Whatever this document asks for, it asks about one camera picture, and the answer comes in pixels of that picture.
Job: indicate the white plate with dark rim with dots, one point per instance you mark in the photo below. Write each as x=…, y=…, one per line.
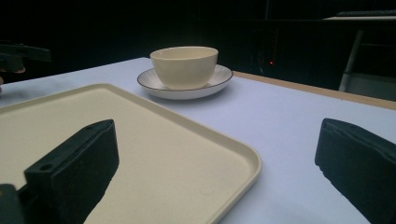
x=186, y=88

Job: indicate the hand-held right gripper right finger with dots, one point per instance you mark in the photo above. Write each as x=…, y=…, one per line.
x=358, y=161

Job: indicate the metal stand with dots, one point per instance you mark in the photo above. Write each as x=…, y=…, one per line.
x=351, y=59

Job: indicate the cream plastic tray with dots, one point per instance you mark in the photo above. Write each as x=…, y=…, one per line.
x=149, y=161

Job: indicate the cream bowl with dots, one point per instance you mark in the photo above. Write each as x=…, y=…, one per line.
x=184, y=68

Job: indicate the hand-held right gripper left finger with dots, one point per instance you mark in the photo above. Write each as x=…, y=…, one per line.
x=77, y=161

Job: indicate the white tablecloth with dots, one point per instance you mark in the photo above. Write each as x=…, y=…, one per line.
x=280, y=124

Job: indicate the dark keyboard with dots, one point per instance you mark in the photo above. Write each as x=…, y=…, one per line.
x=367, y=13

